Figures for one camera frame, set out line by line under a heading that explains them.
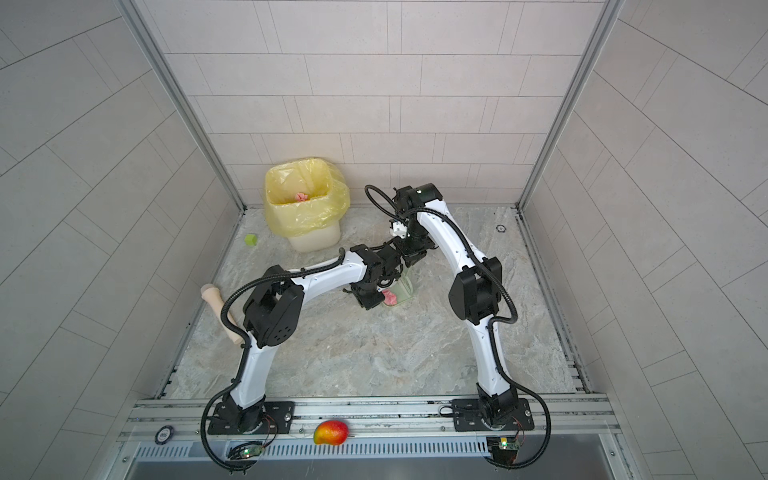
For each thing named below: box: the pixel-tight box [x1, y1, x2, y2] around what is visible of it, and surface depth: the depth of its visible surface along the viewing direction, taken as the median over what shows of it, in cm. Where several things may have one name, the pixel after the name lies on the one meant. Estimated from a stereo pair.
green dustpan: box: [386, 270, 415, 304], surface depth 93 cm
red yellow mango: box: [313, 420, 349, 446], surface depth 68 cm
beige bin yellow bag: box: [264, 157, 350, 253], surface depth 95 cm
